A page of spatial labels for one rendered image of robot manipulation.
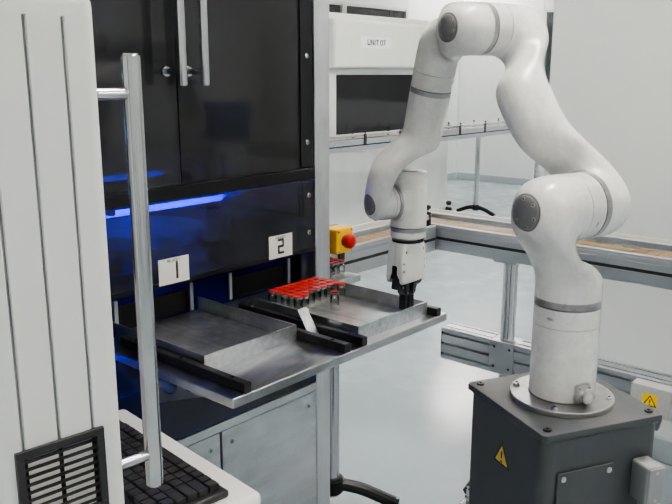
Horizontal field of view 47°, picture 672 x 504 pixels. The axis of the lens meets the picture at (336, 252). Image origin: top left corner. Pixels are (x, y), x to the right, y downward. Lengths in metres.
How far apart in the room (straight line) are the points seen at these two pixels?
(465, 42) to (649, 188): 1.69
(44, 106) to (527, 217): 0.79
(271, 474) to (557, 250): 1.15
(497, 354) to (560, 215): 1.49
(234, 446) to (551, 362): 0.93
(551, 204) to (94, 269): 0.74
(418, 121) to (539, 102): 0.34
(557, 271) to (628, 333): 1.83
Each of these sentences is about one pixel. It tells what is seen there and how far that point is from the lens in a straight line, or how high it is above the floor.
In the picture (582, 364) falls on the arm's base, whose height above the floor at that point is 0.95.
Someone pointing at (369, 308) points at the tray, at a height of 0.88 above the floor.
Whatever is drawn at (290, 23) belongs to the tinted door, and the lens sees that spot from 2.02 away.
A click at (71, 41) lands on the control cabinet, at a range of 0.99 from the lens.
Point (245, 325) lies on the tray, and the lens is 1.84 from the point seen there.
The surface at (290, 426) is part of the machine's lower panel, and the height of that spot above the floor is 0.50.
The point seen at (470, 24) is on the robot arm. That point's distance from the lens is 1.50.
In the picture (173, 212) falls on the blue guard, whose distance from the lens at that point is 1.78.
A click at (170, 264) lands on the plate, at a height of 1.04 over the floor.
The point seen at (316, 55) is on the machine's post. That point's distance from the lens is 2.07.
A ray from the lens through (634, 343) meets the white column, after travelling 3.22.
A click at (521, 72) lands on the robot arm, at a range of 1.50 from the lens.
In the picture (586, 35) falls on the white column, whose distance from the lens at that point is 3.16.
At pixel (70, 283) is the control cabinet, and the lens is 1.01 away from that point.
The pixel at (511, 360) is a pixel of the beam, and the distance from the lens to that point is 2.77.
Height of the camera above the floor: 1.45
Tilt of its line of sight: 13 degrees down
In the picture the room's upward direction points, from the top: straight up
